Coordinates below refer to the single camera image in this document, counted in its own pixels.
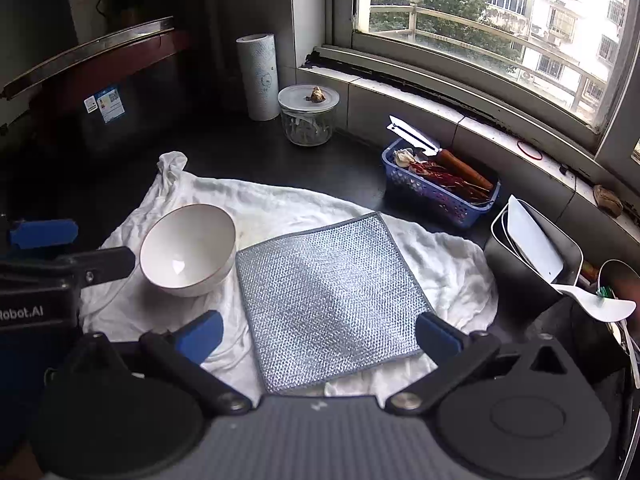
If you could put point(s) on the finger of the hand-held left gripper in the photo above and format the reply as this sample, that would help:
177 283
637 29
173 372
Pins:
100 262
45 233

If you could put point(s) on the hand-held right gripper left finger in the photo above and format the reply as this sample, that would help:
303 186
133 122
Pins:
200 335

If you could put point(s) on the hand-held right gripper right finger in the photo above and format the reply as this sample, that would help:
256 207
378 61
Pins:
437 335

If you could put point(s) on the white bowl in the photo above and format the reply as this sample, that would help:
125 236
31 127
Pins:
187 250

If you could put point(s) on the silver mesh dishcloth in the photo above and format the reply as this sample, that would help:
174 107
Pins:
325 300

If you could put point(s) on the grey utensil holder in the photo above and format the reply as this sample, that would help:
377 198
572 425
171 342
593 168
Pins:
525 292

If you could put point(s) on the blue plastic basket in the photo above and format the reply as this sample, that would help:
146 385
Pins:
425 195

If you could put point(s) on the white towel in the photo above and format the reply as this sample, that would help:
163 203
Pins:
280 210

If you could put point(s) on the dried red chilies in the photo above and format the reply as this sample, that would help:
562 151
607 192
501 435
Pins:
450 183

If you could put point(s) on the dark red kitchen appliance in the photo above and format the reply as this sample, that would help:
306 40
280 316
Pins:
100 90

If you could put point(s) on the white rice spoon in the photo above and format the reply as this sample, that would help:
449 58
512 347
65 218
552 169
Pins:
600 307

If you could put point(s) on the garlic bulb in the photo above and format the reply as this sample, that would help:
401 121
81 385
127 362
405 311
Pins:
402 156

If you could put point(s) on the metal spoon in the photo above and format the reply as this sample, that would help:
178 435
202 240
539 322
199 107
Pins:
625 342

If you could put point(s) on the round utensil cup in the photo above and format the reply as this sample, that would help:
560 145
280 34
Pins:
627 277

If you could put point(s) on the red rubber band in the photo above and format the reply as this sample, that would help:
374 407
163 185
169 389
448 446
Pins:
518 148

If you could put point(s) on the brown dried root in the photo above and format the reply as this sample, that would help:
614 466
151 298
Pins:
607 201

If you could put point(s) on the glass jar with lid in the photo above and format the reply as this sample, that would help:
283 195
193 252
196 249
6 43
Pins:
307 120

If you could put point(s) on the paper towel roll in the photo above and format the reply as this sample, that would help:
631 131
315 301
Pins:
257 75

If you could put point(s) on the small ginger piece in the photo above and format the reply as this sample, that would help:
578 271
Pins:
317 94

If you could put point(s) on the window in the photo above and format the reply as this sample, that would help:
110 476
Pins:
500 60

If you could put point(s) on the balcony railing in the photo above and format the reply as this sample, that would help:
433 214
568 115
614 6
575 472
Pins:
450 19

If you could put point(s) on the apartment building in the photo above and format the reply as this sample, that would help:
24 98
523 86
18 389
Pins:
560 10

